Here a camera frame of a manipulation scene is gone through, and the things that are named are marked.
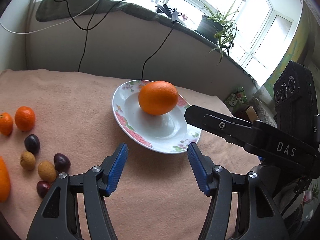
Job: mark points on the mandarin with stem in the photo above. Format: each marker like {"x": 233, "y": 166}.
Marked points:
{"x": 6, "y": 124}

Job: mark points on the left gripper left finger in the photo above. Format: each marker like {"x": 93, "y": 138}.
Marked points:
{"x": 58, "y": 216}

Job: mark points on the tan longan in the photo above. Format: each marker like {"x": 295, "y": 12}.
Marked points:
{"x": 27, "y": 161}
{"x": 46, "y": 171}

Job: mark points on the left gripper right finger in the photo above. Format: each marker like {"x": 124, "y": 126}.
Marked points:
{"x": 257, "y": 214}

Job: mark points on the mandarin bumpy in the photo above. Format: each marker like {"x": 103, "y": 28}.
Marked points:
{"x": 25, "y": 118}

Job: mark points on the black right camera box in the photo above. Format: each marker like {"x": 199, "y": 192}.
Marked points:
{"x": 296, "y": 102}

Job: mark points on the black clip device on sill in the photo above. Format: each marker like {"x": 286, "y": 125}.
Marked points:
{"x": 171, "y": 13}

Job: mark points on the cardboard box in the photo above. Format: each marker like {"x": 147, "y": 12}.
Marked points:
{"x": 252, "y": 115}

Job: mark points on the large orange smooth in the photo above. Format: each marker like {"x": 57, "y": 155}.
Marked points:
{"x": 158, "y": 98}

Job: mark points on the large orange speckled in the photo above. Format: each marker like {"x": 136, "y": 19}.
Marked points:
{"x": 5, "y": 185}

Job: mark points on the green windowsill cloth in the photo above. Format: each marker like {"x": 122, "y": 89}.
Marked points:
{"x": 50, "y": 10}

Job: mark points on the white floral plate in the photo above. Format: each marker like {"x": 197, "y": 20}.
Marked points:
{"x": 168, "y": 133}

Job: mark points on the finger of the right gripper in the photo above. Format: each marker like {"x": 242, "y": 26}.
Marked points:
{"x": 233, "y": 130}

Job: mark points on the green snack bag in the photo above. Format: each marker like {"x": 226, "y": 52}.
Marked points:
{"x": 236, "y": 100}

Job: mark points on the dark red plum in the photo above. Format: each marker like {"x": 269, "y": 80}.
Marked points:
{"x": 42, "y": 188}

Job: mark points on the potted spider plant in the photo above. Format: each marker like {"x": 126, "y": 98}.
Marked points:
{"x": 218, "y": 28}

